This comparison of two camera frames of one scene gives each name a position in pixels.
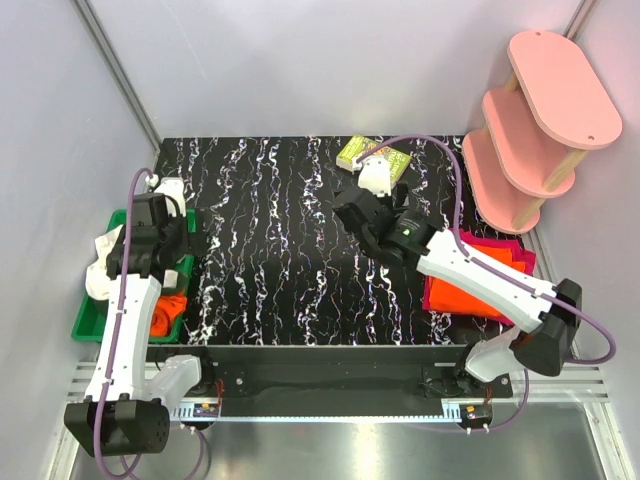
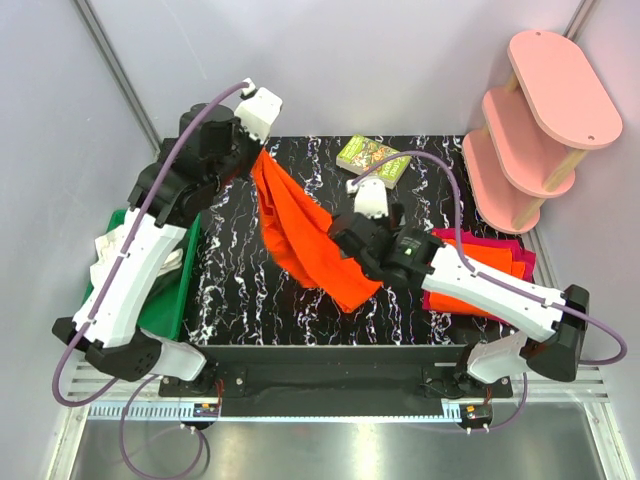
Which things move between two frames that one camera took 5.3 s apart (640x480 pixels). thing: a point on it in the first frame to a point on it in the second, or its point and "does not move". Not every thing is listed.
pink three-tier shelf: x=538 y=128 does not move
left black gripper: x=191 y=242 to x=255 y=147
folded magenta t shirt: x=519 y=254 does not move
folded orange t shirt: x=446 y=294 does not move
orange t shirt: x=167 y=308 to x=296 y=227
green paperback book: x=359 y=145 does not move
